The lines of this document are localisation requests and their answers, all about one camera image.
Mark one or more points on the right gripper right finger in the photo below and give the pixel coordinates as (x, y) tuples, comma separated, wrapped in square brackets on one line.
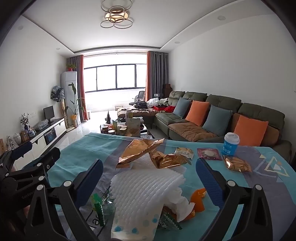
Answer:
[(255, 218)]

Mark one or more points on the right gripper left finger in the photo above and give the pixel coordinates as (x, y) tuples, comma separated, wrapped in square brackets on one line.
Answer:
[(43, 220)]

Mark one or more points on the orange peel piece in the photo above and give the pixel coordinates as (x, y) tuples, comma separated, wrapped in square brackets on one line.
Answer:
[(196, 198)]

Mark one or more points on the green clear plastic wrapper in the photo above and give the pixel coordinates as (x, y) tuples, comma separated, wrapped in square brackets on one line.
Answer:
[(102, 204)]

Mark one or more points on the white foam fruit net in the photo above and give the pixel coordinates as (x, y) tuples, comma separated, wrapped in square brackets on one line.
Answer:
[(137, 191)]

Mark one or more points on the large gold foil wrapper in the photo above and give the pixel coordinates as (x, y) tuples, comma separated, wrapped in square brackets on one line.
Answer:
[(136, 149)]

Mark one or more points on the white dotted paper cup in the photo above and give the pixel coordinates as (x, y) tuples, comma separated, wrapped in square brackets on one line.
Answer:
[(143, 228)]

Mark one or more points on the small gold snack packet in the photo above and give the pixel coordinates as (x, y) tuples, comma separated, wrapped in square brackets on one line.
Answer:
[(236, 164)]

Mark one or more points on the teal grey tablecloth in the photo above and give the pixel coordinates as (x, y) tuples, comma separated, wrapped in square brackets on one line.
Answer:
[(108, 186)]

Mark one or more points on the white black TV cabinet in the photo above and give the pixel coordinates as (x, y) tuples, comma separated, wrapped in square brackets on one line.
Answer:
[(39, 143)]

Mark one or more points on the maroon snack packet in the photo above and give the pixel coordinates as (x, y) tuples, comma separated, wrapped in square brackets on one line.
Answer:
[(209, 154)]

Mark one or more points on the flower vase on cabinet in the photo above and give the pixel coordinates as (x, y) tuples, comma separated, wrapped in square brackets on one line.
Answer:
[(25, 121)]

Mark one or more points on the blue white paper cup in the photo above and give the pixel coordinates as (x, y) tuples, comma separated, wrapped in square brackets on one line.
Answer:
[(231, 142)]

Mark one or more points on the white yellow snack packet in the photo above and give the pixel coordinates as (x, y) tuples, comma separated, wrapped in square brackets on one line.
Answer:
[(186, 152)]

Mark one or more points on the small black monitor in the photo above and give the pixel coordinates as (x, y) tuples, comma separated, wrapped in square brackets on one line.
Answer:
[(49, 113)]

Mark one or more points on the orange cushion near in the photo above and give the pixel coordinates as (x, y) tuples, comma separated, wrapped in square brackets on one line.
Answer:
[(250, 131)]

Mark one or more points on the orange cushion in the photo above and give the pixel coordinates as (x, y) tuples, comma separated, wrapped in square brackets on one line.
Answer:
[(197, 112), (250, 131)]

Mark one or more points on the blue cushion near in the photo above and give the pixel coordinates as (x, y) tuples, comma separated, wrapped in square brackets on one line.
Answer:
[(217, 120)]

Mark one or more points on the blue cushion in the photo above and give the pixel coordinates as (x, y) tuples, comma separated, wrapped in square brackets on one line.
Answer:
[(181, 107), (217, 120)]

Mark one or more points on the brown seat pad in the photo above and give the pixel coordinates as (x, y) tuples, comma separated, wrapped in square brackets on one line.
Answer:
[(188, 132)]

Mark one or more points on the tall green potted plant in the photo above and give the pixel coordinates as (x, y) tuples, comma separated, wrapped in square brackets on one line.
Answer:
[(73, 103)]

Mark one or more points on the covered standing fan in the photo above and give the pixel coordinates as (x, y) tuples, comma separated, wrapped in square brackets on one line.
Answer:
[(58, 95)]

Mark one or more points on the orange cushion far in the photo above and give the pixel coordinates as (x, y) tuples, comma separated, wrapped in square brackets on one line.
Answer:
[(197, 112)]

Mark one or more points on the green sectional sofa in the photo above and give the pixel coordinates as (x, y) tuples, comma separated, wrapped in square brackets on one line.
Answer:
[(272, 137)]

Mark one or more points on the blue cushion far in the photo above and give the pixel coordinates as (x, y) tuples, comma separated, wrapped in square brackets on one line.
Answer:
[(181, 107)]

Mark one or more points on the white standing air conditioner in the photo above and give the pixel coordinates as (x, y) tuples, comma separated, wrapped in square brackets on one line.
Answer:
[(68, 76)]

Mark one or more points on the brown ottoman bench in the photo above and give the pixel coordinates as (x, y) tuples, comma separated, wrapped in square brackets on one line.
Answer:
[(147, 114)]

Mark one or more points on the cluttered coffee table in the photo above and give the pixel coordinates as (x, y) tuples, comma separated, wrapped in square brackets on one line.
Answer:
[(129, 125)]

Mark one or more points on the left orange grey curtain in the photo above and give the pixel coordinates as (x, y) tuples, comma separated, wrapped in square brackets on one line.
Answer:
[(78, 64)]

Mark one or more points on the orange grey curtain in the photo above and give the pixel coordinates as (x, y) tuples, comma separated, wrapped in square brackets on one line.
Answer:
[(157, 73), (78, 64)]

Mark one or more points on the right orange grey curtain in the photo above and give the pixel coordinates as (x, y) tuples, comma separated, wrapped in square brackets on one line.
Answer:
[(157, 73)]

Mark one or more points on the black framed window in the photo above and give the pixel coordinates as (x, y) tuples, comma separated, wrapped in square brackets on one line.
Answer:
[(115, 77)]

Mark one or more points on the ring ceiling lamp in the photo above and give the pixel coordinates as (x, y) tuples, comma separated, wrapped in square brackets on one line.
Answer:
[(116, 14)]

